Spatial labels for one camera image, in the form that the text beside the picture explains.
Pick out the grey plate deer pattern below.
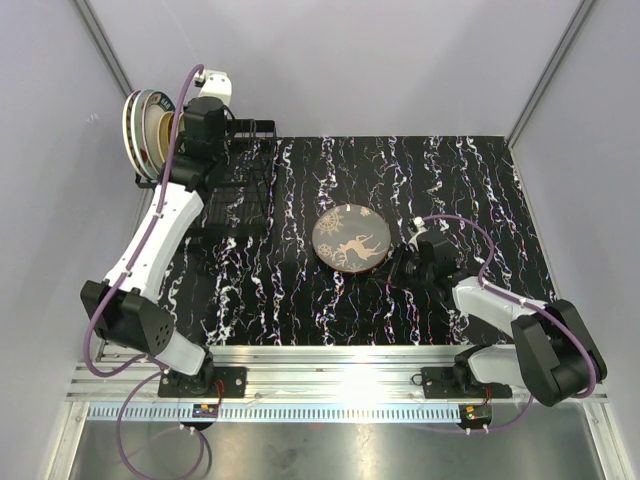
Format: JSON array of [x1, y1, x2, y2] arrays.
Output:
[[312, 204, 392, 274]]

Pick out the aluminium frame post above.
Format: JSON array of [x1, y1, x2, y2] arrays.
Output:
[[506, 0, 599, 149], [70, 0, 133, 97]]

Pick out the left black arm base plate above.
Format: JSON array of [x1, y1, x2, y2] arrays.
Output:
[[157, 366, 248, 399]]

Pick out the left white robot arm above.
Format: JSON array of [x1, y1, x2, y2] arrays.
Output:
[[80, 97, 233, 397]]

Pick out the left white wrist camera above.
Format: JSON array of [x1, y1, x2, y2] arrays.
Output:
[[193, 69, 232, 107]]

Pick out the small cream floral plate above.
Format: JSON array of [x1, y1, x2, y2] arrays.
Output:
[[156, 111, 174, 164]]

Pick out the left aluminium frame post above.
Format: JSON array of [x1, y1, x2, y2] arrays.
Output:
[[70, 0, 133, 97]]

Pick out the white plate dark green rim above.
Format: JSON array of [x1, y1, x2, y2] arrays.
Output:
[[141, 90, 175, 179]]

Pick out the black marble pattern mat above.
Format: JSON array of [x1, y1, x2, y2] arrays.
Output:
[[159, 136, 556, 346]]

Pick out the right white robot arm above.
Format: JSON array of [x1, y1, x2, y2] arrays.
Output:
[[386, 240, 608, 407]]

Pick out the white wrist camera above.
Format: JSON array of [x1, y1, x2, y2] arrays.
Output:
[[408, 217, 428, 253], [193, 69, 232, 107]]

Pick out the right aluminium frame post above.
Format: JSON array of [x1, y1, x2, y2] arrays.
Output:
[[506, 0, 599, 149]]

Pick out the white plate watermelon pattern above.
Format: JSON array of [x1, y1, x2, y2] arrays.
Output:
[[131, 89, 154, 180]]

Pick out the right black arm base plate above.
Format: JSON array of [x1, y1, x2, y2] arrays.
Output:
[[418, 366, 513, 400]]

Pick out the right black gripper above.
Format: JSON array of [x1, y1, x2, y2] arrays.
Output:
[[370, 243, 434, 290]]

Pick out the black wire dish rack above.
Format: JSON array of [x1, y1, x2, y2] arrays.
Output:
[[136, 119, 277, 242]]

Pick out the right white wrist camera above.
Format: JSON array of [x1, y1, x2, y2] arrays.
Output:
[[408, 217, 428, 253]]

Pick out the aluminium mounting rail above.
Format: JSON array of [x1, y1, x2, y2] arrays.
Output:
[[67, 344, 609, 406]]

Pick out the white slotted cable duct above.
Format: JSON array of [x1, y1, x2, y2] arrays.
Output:
[[87, 402, 492, 424]]

